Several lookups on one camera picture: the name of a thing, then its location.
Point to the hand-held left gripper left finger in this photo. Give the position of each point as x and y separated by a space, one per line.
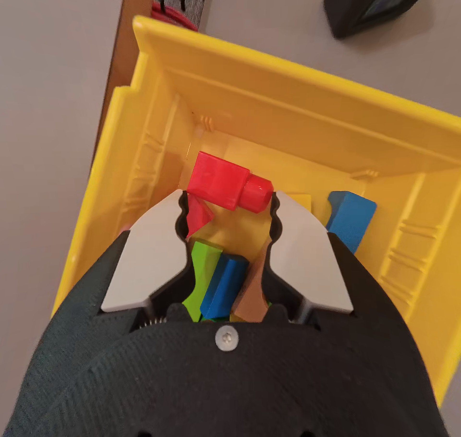
144 260

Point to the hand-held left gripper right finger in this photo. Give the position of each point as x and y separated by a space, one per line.
306 260

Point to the red peg block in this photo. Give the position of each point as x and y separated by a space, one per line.
216 181

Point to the yellow storage bin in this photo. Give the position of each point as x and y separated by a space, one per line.
288 95

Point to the light green block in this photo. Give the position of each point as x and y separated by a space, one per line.
201 264

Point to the yellow cube block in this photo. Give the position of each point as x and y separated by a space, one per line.
300 202

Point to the large blue block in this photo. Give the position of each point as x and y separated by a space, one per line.
351 221

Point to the wooden arch block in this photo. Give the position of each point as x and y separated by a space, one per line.
252 296

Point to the red triangular block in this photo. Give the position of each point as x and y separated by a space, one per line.
197 215

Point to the black battery charger case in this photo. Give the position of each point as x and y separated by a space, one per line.
360 12

